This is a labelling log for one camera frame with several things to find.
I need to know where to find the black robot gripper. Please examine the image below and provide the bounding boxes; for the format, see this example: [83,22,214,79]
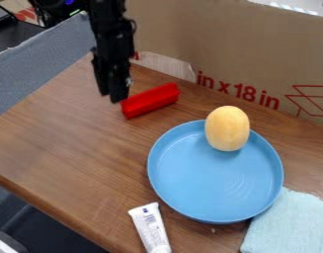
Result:
[89,17,136,103]

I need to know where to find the red plastic block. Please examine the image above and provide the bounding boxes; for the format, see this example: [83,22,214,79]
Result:
[120,83,180,119]

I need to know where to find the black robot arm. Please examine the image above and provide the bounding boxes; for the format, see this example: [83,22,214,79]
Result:
[88,0,136,103]

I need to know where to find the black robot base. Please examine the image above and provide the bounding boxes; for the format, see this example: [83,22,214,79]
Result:
[28,0,88,28]

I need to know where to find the grey fabric panel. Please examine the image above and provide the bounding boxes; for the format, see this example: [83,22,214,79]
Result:
[0,12,95,115]

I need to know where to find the yellow potato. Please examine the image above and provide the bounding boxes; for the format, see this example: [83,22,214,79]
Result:
[204,106,250,151]

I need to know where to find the brown cardboard box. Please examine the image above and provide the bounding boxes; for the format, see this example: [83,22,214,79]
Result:
[127,0,323,125]

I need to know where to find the blue round plate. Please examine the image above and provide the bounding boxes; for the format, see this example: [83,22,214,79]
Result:
[147,121,283,224]

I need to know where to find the white cream tube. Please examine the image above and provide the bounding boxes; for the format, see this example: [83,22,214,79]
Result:
[128,203,171,253]

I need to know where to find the light blue towel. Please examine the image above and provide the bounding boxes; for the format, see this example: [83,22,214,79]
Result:
[240,188,323,253]

